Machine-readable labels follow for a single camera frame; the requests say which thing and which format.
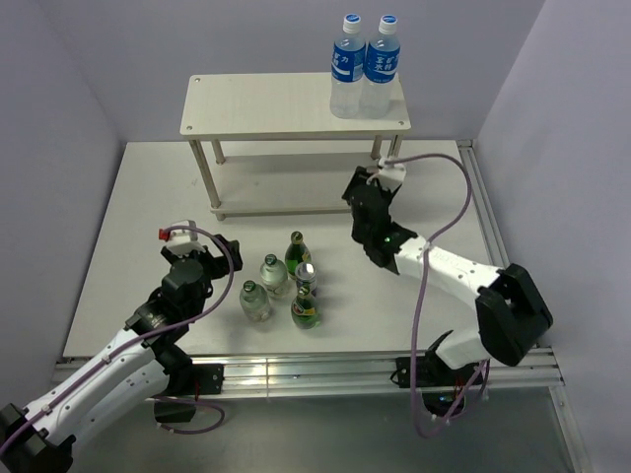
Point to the aluminium rail frame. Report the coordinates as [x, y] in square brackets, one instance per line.
[315, 400]

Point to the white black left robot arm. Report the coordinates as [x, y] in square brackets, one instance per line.
[142, 360]

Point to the clear glass bottle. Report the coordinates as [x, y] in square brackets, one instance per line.
[255, 302]
[274, 276]

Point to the blue label water bottle right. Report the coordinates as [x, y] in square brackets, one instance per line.
[380, 68]

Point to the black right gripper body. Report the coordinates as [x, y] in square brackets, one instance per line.
[361, 176]

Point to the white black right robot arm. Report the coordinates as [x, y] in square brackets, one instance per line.
[510, 312]

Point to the blue label water bottle left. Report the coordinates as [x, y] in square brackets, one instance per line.
[347, 69]

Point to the white two-tier shelf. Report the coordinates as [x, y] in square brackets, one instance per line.
[267, 144]

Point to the green glass bottle front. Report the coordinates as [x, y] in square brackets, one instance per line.
[304, 311]

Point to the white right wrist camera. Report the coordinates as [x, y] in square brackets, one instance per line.
[389, 174]

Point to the clear glass bottle front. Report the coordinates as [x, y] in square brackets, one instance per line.
[255, 302]

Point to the blue silver drink can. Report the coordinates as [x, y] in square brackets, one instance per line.
[306, 275]

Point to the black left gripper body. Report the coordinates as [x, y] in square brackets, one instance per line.
[213, 266]

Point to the clear glass bottle rear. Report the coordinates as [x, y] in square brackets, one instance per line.
[274, 276]

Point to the green glass bottle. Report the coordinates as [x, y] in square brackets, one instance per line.
[297, 252]
[304, 311]

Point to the green glass bottle rear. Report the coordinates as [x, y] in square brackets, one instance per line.
[297, 252]

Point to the blue label water bottle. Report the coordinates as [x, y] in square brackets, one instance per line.
[380, 68]
[347, 69]

